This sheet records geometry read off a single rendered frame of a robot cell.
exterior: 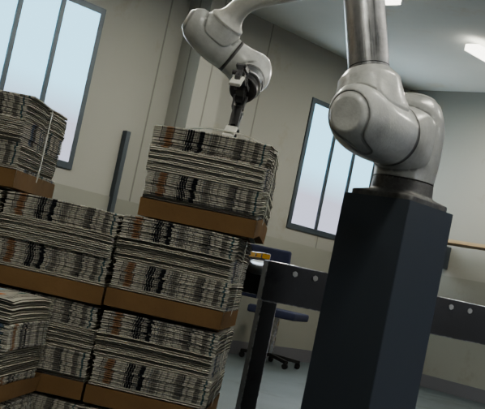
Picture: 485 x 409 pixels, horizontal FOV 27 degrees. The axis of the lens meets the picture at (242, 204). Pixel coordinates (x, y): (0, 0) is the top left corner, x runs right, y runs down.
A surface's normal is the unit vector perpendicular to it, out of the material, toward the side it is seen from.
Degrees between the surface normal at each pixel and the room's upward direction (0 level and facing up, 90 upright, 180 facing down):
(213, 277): 90
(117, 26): 90
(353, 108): 96
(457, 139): 90
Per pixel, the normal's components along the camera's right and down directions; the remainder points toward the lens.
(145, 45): 0.71, 0.11
